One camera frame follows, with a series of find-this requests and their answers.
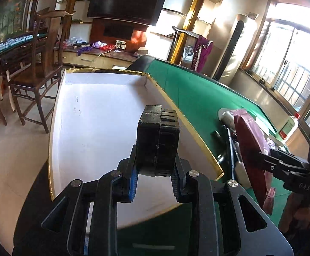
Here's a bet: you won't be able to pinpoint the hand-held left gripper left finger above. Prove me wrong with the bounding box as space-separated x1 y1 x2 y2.
41 144 140 256

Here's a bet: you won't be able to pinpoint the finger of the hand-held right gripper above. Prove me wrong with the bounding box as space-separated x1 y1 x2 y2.
270 148 309 166
257 151 309 178

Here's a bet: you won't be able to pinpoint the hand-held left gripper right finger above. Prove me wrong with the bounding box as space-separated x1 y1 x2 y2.
171 157 294 256

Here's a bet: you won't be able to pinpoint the red embroidered packet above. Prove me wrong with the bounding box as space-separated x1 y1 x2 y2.
234 109 277 216

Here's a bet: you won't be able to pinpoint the black plastic holder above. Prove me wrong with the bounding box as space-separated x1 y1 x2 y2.
136 105 181 178

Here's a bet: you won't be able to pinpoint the round metal table tray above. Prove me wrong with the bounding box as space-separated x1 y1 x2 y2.
217 108 235 125

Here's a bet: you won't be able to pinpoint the white gold-rimmed cardboard box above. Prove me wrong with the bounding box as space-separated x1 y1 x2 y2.
48 68 225 230

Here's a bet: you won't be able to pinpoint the person's right hand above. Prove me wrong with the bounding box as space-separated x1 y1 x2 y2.
278 193 310 234

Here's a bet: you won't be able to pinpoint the white bottle red cap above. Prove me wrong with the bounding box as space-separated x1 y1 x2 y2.
288 113 301 129

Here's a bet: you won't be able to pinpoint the window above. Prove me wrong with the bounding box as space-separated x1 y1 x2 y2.
240 0 310 129

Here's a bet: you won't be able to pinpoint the standing air conditioner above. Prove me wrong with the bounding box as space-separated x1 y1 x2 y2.
212 13 258 86

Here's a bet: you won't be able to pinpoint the purple fringed cloth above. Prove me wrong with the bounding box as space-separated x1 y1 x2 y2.
192 36 214 73

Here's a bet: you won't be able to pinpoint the low wooden television cabinet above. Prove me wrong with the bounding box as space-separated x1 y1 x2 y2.
61 44 145 70

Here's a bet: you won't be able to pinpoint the wooden chair round medallion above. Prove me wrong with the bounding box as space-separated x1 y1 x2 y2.
168 26 200 68

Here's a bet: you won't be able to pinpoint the tall-back wooden chair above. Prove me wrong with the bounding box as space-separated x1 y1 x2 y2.
7 9 76 134

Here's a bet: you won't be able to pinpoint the clear plastic bags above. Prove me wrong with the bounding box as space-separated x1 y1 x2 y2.
64 38 88 47

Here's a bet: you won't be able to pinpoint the dark wooden mahjong table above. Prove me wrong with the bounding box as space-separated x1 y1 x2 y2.
0 28 50 77

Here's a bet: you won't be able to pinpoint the black flat television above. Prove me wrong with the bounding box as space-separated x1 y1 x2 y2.
87 0 169 28

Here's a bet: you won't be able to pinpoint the row of mahjong tiles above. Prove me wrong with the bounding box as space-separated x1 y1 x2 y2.
0 30 36 54

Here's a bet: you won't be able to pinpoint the gold framed wall shelves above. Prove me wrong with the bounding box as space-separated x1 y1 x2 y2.
149 0 225 44
55 0 92 25

